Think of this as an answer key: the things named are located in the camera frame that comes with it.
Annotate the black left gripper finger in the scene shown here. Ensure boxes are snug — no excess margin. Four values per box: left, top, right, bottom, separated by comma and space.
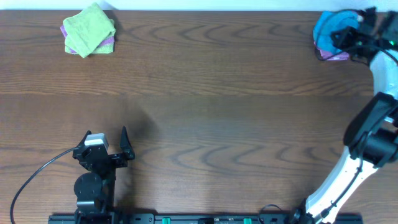
119, 126, 135, 160
77, 130, 91, 147

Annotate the blue microfiber cloth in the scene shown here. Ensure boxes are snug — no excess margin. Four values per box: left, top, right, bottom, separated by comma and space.
313, 9, 359, 59

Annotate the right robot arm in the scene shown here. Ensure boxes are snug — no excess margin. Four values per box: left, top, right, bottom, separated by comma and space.
289, 7, 397, 223

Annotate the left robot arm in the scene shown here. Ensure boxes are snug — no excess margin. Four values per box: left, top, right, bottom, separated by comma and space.
73, 127, 135, 223

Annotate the crumpled pink cloth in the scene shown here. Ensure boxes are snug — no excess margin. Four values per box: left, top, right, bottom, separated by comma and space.
315, 41, 349, 61

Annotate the bottom green folded cloth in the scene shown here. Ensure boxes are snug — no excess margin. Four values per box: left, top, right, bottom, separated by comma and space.
64, 19, 115, 55

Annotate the green folded cloth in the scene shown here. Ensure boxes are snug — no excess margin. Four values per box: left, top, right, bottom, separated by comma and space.
62, 2, 116, 58
64, 19, 115, 55

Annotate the folded pink cloth in stack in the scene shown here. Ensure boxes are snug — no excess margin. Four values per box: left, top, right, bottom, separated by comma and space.
65, 36, 115, 55

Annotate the top green folded cloth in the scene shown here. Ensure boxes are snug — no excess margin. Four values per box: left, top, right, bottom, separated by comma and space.
62, 2, 116, 58

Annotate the black right camera cable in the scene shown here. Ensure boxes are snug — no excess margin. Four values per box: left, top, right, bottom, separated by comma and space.
313, 8, 398, 67

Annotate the black camera cable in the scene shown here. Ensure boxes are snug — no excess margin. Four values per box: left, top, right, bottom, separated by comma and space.
313, 8, 398, 67
9, 147, 77, 224

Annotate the black left camera cable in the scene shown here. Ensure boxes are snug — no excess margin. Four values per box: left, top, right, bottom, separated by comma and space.
9, 147, 77, 224

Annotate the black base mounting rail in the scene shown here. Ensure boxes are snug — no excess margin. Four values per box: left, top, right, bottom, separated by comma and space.
48, 213, 364, 224

